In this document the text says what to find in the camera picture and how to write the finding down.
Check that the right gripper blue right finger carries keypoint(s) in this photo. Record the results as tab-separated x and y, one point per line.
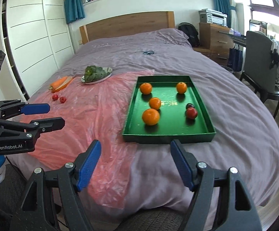
186	164

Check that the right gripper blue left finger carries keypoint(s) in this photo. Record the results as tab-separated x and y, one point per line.
85	165

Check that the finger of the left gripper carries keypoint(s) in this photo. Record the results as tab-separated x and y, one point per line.
32	109
49	124

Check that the red apple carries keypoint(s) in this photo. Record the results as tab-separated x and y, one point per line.
62	99
55	97
191	113

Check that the dark plum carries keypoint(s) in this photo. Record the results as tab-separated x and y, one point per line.
189	105

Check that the mandarin orange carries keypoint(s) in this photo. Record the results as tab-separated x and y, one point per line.
181	88
150	117
155	103
146	88

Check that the orange oval dish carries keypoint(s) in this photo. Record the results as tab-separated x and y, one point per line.
65	84

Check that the carrot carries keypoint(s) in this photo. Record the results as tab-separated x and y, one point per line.
54	87

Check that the green rectangular tray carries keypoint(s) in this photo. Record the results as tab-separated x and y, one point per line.
173	123

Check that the pink plastic sheet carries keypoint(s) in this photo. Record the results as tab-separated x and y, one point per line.
91	112

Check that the green leafy bok choy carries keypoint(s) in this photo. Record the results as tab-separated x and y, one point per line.
95	73

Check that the purple bed cover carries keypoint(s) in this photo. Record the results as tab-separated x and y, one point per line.
247	136

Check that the white sliding wardrobe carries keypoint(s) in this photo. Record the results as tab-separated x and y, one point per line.
39	40

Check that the white patterned plate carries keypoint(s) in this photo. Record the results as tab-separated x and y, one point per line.
95	82

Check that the left teal curtain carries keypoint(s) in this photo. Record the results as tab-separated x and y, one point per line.
73	10

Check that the grey office chair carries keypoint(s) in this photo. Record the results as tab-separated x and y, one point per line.
259	70

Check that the navy tote bag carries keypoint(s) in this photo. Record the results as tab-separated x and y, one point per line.
235	59

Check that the dark small object on bed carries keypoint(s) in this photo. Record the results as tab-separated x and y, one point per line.
148	52

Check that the wooden drawer cabinet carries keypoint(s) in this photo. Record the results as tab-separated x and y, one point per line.
215	42

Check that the wooden headboard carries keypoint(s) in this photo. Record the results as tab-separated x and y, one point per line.
128	24

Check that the glass desk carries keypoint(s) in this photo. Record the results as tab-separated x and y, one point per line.
236	37

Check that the black backpack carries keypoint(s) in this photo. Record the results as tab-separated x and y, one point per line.
191	32

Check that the white printer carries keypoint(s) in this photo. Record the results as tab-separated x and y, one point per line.
212	16

